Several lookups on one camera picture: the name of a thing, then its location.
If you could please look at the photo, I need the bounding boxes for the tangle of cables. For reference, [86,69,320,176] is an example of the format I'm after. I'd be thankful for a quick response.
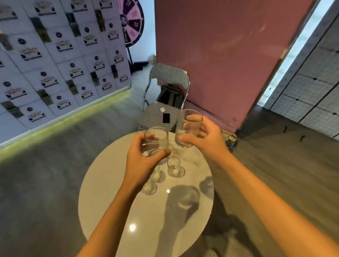
[224,131,238,153]

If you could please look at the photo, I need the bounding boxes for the houndstooth folding chair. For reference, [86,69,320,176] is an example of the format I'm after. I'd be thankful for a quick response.
[137,64,191,132]

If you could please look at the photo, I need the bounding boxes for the wall of white labelled boxes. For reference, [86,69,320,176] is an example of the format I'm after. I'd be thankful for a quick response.
[0,0,132,145]

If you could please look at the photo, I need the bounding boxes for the small clear glass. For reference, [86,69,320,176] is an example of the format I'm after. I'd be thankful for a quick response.
[167,157,185,178]
[141,179,158,196]
[150,164,166,183]

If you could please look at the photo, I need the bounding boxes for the person's left forearm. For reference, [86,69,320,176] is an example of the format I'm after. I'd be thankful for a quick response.
[77,179,149,257]

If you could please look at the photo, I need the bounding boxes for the person's right forearm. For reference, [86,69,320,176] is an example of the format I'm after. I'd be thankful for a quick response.
[212,153,339,257]

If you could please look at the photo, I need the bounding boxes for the black backpack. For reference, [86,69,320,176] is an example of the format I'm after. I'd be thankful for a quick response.
[156,84,185,109]

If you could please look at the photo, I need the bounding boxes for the white wire grid panels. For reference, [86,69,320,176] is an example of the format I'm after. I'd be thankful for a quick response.
[263,14,339,141]

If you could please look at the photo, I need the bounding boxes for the pink and black prize wheel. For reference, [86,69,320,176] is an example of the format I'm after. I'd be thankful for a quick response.
[118,0,149,73]

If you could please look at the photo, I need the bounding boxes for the clear drinking glass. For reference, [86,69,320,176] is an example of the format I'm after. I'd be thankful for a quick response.
[175,109,203,148]
[144,127,169,166]

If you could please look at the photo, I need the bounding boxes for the person's left hand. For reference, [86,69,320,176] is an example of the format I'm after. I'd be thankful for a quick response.
[123,132,172,190]

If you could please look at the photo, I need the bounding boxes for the person's right hand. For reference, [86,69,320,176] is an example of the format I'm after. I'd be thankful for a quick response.
[179,114,231,166]

